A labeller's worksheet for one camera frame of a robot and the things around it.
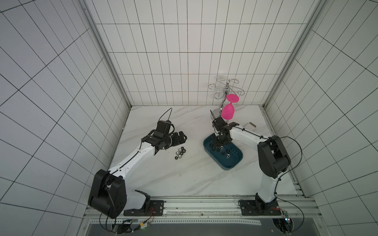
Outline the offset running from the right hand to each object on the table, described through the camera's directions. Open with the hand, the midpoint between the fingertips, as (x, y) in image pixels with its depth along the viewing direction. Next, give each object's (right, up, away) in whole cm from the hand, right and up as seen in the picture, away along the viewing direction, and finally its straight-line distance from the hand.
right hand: (212, 143), depth 94 cm
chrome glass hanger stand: (+7, +37, -2) cm, 37 cm away
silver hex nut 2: (-21, -8, -3) cm, 23 cm away
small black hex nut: (-24, -9, -3) cm, 26 cm away
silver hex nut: (-23, -6, -2) cm, 24 cm away
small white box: (+30, +10, +12) cm, 34 cm away
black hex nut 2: (-20, -3, 0) cm, 20 cm away
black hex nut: (+4, -4, 0) cm, 6 cm away
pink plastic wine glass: (+10, +21, -2) cm, 23 cm away
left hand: (-21, +3, -11) cm, 24 cm away
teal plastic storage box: (+10, -8, -4) cm, 13 cm away
